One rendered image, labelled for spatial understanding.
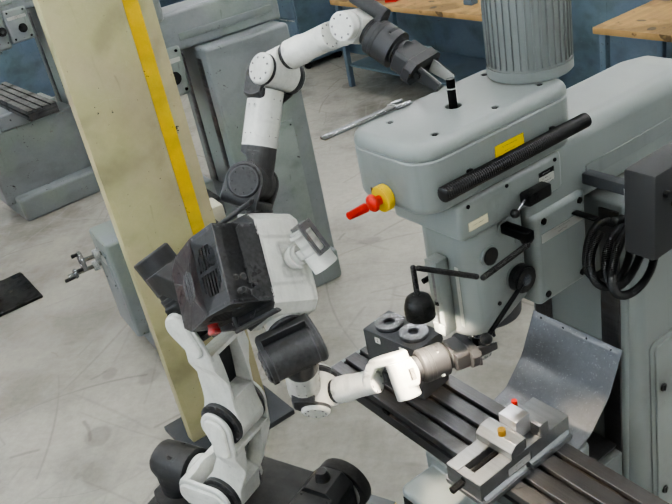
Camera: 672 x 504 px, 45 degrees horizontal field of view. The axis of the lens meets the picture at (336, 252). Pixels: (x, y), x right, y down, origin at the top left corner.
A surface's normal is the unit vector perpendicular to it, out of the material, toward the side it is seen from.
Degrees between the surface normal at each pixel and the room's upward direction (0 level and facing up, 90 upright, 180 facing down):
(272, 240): 58
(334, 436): 0
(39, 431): 0
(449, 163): 90
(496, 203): 90
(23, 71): 90
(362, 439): 0
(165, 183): 90
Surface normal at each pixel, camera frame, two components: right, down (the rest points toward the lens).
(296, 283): 0.62, -0.36
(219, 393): -0.50, 0.50
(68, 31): 0.58, 0.29
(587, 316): -0.79, 0.42
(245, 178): -0.21, 0.02
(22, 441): -0.18, -0.86
